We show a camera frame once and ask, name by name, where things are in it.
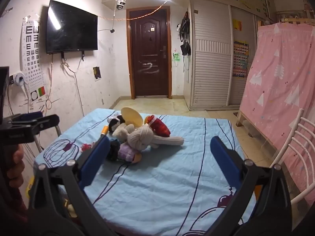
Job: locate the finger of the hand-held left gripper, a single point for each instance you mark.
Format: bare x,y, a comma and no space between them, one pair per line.
32,116
49,122

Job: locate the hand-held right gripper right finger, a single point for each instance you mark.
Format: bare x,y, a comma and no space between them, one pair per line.
224,159

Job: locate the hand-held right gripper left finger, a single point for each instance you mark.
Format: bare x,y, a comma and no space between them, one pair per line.
96,157

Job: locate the orange tube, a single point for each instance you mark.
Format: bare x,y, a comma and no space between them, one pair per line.
104,130

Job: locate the purple knit item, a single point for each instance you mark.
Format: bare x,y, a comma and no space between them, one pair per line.
126,152

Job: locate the small beige knit sock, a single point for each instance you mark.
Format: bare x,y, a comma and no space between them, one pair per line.
121,132

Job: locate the black and white plush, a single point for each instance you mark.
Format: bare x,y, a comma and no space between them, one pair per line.
115,123

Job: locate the orange ball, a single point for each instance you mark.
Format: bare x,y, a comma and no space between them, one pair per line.
137,158

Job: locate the cream plush toy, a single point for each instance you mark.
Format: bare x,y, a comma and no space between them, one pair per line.
145,137

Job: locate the cream plastic plate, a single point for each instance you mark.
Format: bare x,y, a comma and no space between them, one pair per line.
131,115

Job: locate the red knit hat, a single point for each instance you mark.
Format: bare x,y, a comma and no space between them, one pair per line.
160,127

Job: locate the person's left forearm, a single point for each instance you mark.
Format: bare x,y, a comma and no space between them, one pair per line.
18,204

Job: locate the person's left hand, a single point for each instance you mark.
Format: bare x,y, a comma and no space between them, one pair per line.
17,159

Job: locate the yellow plastic container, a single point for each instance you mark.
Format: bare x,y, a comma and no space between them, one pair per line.
30,188

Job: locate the eye chart poster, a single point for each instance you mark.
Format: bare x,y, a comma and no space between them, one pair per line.
33,54

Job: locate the light blue printed sheet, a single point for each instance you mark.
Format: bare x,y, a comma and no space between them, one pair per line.
160,189

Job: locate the white metal chair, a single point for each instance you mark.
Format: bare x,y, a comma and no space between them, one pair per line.
297,137

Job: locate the pink patterned bed sheet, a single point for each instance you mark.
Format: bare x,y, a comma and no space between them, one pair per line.
283,91

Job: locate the white louvered wardrobe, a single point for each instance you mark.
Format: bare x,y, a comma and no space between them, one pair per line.
211,66

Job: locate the colourful grid poster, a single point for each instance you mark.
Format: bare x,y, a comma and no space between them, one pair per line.
240,59

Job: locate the dark brown door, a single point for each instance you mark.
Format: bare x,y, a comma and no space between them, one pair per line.
149,54

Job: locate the small black hanging bag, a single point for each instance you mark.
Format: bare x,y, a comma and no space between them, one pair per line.
185,49

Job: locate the yellow poster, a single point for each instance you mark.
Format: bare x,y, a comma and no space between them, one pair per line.
237,24

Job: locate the large black hanging bag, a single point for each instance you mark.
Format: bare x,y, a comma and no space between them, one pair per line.
185,25

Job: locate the grey metal frame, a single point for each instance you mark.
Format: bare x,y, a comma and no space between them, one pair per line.
58,130

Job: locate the white wall charger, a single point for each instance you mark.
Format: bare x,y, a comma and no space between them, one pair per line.
19,78

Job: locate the dark yellow wall sticker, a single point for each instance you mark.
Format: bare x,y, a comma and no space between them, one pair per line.
97,73

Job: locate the black wall television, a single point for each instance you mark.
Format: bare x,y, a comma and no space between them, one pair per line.
71,27

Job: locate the green wall sticker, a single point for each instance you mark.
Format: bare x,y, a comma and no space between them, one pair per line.
176,57

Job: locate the white security camera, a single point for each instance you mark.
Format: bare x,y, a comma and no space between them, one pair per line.
120,3

